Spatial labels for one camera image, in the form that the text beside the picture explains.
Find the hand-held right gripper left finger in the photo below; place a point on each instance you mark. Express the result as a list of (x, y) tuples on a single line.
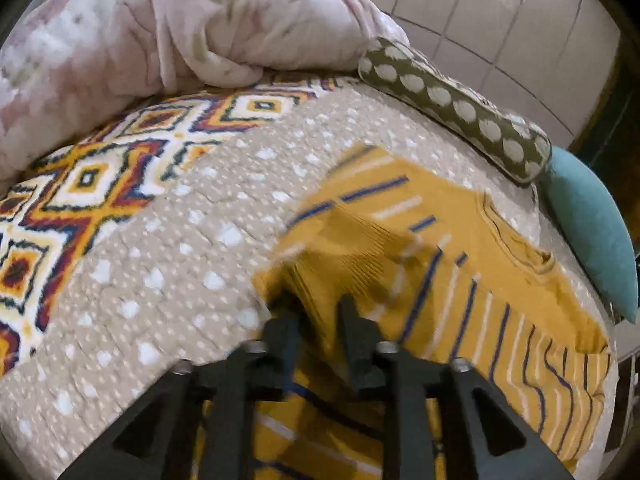
[(281, 342)]

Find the geometric patterned blanket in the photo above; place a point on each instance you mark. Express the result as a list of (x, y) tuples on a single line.
[(90, 180)]

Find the olive spotted bolster pillow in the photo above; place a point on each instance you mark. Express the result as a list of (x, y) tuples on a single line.
[(450, 105)]

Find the pink floral duvet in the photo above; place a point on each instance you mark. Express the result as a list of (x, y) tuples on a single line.
[(150, 25)]

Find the yellow striped sweater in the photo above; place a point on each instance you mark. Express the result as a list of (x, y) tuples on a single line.
[(450, 240)]

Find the beige panelled wardrobe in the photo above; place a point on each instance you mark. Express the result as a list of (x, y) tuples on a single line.
[(500, 25)]

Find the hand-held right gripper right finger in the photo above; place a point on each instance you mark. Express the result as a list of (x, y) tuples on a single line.
[(361, 342)]

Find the teal ribbed cushion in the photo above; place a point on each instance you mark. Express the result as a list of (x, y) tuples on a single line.
[(590, 230)]

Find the beige quilted heart bedspread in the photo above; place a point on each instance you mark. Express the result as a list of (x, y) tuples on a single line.
[(190, 270)]

